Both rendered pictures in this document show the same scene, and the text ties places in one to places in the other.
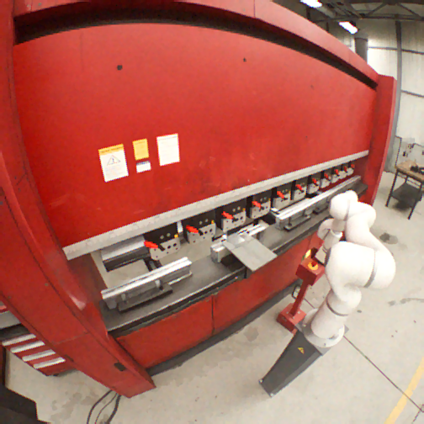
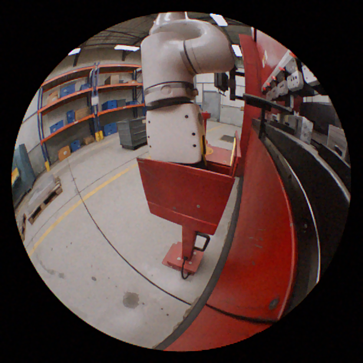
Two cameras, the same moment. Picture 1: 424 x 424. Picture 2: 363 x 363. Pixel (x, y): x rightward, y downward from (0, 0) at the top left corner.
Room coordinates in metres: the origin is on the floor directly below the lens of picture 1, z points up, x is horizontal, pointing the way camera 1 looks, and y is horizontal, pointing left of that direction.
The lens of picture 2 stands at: (1.12, -0.85, 0.89)
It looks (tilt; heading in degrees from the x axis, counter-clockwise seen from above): 36 degrees down; 150
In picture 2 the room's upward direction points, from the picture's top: straight up
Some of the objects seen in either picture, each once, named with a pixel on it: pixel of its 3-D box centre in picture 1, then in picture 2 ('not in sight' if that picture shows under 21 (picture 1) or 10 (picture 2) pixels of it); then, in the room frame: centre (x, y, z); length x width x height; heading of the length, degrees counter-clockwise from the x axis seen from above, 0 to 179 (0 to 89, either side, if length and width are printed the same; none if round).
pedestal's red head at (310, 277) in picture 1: (314, 264); (197, 169); (0.93, -0.70, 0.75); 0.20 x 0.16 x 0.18; 126
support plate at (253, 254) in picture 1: (249, 250); (265, 102); (0.86, -0.20, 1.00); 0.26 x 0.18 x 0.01; 32
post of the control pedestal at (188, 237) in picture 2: (301, 295); (189, 240); (0.93, -0.70, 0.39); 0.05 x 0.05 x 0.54; 36
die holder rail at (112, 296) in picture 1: (148, 283); (268, 118); (0.69, 0.35, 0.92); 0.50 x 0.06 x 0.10; 122
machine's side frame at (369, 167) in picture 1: (354, 156); not in sight; (2.35, -1.95, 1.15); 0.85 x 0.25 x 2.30; 32
